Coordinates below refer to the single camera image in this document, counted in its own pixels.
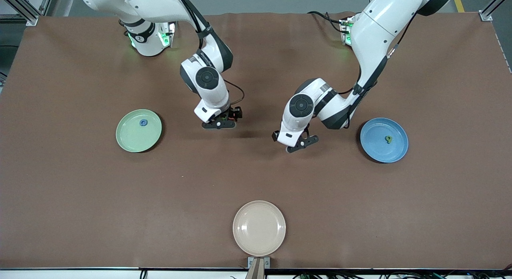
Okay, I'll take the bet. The light green plate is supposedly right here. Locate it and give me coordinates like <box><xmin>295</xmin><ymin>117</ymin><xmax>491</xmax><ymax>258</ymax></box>
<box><xmin>116</xmin><ymin>109</ymin><xmax>163</xmax><ymax>153</ymax></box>

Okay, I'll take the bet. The blue plate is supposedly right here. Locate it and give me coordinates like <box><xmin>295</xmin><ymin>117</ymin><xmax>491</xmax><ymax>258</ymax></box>
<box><xmin>360</xmin><ymin>118</ymin><xmax>409</xmax><ymax>164</ymax></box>

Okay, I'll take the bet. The beige plate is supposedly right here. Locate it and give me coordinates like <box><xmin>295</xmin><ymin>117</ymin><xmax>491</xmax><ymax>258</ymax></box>
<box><xmin>233</xmin><ymin>200</ymin><xmax>286</xmax><ymax>257</ymax></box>

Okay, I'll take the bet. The brown table mat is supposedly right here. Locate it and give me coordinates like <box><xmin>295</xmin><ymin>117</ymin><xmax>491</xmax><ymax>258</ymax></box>
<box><xmin>0</xmin><ymin>12</ymin><xmax>512</xmax><ymax>270</ymax></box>

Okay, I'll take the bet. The black arm base cable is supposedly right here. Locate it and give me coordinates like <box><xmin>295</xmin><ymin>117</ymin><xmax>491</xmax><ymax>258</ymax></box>
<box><xmin>307</xmin><ymin>10</ymin><xmax>348</xmax><ymax>33</ymax></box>

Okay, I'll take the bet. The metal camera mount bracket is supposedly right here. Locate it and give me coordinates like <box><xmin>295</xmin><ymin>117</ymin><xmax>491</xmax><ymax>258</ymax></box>
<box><xmin>247</xmin><ymin>257</ymin><xmax>271</xmax><ymax>279</ymax></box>

